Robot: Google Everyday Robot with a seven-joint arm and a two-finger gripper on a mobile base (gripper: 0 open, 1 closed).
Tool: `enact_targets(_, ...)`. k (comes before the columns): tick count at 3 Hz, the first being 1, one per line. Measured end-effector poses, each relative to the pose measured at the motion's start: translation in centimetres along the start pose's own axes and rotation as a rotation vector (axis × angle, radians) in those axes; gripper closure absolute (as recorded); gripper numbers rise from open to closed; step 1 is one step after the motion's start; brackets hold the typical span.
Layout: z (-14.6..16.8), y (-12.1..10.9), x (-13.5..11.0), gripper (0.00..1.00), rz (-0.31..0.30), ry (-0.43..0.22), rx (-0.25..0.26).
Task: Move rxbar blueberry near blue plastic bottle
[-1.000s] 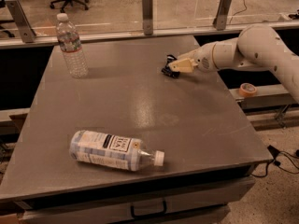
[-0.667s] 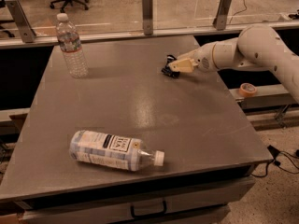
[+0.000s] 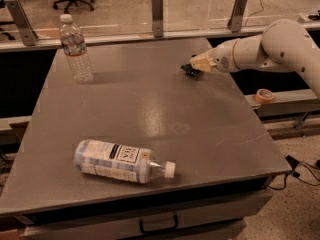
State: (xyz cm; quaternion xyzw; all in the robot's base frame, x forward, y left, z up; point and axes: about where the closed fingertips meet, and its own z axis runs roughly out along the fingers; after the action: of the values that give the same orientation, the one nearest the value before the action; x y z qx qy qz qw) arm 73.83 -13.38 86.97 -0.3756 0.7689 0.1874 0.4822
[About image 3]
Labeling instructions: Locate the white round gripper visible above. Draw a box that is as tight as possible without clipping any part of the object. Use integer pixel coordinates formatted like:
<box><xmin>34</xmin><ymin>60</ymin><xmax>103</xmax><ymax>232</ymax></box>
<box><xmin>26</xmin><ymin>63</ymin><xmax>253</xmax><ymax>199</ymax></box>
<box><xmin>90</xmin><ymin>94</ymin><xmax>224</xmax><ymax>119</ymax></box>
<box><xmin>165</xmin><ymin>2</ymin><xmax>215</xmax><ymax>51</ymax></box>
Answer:
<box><xmin>190</xmin><ymin>39</ymin><xmax>238</xmax><ymax>73</ymax></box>

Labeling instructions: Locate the dark blue rxbar wrapper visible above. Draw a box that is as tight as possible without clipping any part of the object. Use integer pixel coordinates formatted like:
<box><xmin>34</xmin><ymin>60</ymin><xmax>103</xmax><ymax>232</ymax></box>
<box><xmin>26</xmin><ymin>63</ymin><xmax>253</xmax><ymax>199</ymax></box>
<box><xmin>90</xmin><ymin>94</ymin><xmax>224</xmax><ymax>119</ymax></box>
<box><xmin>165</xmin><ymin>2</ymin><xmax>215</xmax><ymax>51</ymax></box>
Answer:
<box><xmin>181</xmin><ymin>63</ymin><xmax>201</xmax><ymax>76</ymax></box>

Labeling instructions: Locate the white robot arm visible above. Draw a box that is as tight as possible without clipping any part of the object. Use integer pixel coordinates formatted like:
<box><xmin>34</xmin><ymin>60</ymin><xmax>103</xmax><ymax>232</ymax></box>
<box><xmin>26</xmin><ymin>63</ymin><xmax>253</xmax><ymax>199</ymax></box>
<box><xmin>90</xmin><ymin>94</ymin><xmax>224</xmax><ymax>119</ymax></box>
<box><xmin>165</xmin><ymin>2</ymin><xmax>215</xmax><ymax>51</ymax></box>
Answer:
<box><xmin>190</xmin><ymin>19</ymin><xmax>320</xmax><ymax>97</ymax></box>

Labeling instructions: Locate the clear upright water bottle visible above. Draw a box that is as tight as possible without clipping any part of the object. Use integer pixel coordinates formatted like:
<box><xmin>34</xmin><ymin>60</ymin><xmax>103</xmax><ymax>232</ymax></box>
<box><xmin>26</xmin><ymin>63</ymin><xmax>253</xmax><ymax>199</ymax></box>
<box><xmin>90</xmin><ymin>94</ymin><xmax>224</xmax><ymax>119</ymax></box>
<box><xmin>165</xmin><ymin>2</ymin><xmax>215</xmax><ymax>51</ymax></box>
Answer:
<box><xmin>59</xmin><ymin>14</ymin><xmax>94</xmax><ymax>84</ymax></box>

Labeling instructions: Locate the lying blue label tea bottle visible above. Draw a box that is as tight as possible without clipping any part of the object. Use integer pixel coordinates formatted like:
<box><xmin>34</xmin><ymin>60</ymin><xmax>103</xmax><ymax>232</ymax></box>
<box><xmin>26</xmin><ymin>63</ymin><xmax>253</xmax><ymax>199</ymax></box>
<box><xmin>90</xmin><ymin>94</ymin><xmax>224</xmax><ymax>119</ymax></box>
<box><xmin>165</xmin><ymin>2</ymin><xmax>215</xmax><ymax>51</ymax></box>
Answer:
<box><xmin>73</xmin><ymin>139</ymin><xmax>176</xmax><ymax>184</ymax></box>

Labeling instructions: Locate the orange tape roll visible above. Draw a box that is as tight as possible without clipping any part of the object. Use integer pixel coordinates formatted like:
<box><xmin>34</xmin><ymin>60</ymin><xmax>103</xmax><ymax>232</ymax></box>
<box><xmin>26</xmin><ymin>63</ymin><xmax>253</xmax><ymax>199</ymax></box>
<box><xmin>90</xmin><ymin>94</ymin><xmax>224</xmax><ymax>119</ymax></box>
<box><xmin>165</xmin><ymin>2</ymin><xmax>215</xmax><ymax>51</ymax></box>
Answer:
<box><xmin>255</xmin><ymin>89</ymin><xmax>275</xmax><ymax>104</ymax></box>

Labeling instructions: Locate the grey table drawer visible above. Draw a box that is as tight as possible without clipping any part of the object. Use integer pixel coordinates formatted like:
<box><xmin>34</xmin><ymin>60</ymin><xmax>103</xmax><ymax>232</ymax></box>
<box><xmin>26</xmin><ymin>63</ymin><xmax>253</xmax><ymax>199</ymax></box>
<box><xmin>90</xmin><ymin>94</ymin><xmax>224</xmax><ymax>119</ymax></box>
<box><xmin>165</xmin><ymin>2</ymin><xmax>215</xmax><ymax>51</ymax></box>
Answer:
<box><xmin>24</xmin><ymin>189</ymin><xmax>272</xmax><ymax>240</ymax></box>

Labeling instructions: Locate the right metal glass bracket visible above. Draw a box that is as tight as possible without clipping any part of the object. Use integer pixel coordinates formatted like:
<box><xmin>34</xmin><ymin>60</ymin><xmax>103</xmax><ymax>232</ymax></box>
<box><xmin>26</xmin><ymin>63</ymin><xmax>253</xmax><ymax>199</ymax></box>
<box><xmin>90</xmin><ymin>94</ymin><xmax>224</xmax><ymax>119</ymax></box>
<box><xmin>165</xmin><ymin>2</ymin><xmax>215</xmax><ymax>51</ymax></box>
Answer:
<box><xmin>227</xmin><ymin>0</ymin><xmax>248</xmax><ymax>33</ymax></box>

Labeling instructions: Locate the metal glass bracket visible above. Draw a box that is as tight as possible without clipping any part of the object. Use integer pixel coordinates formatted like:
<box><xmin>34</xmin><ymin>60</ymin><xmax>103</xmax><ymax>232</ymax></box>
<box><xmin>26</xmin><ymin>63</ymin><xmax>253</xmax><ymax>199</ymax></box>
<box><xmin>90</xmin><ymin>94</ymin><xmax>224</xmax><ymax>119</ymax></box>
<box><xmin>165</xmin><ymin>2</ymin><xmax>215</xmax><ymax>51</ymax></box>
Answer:
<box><xmin>151</xmin><ymin>0</ymin><xmax>163</xmax><ymax>38</ymax></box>
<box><xmin>5</xmin><ymin>0</ymin><xmax>38</xmax><ymax>46</ymax></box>
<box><xmin>227</xmin><ymin>0</ymin><xmax>248</xmax><ymax>33</ymax></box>

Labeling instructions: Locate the metal side rail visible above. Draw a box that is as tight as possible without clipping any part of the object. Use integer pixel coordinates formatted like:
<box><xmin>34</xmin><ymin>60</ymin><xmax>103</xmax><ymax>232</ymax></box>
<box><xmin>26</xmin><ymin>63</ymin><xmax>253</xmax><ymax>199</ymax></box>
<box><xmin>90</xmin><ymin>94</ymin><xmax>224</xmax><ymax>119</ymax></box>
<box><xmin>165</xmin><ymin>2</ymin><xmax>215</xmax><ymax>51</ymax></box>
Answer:
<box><xmin>245</xmin><ymin>89</ymin><xmax>320</xmax><ymax>117</ymax></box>

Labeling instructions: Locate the middle metal glass bracket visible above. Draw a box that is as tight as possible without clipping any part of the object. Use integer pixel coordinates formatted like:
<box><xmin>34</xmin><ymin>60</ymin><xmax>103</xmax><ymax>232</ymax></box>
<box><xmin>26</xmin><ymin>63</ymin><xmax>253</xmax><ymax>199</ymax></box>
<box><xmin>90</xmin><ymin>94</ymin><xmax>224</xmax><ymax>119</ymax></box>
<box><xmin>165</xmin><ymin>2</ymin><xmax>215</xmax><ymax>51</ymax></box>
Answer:
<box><xmin>151</xmin><ymin>0</ymin><xmax>163</xmax><ymax>38</ymax></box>

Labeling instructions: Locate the black floor cable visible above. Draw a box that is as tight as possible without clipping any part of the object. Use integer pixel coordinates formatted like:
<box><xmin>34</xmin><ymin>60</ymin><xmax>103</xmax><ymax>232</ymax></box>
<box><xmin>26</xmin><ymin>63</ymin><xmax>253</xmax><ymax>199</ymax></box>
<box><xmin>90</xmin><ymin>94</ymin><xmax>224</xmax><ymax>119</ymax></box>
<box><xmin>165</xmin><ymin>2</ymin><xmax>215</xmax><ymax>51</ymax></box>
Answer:
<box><xmin>268</xmin><ymin>155</ymin><xmax>320</xmax><ymax>192</ymax></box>

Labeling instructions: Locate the black drawer handle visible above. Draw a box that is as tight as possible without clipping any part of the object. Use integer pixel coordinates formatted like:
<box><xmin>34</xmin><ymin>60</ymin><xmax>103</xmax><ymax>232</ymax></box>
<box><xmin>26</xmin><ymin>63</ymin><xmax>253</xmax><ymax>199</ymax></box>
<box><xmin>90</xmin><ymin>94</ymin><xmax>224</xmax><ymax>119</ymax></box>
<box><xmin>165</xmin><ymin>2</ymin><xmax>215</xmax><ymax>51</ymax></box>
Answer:
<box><xmin>139</xmin><ymin>215</ymin><xmax>179</xmax><ymax>235</ymax></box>

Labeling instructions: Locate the left metal glass bracket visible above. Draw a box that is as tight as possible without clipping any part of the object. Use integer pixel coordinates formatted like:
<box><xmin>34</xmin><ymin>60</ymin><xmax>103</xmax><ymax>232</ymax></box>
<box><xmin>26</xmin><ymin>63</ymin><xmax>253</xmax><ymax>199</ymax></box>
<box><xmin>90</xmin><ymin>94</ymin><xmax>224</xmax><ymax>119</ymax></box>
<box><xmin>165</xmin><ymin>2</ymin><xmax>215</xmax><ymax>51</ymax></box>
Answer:
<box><xmin>5</xmin><ymin>0</ymin><xmax>38</xmax><ymax>46</ymax></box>

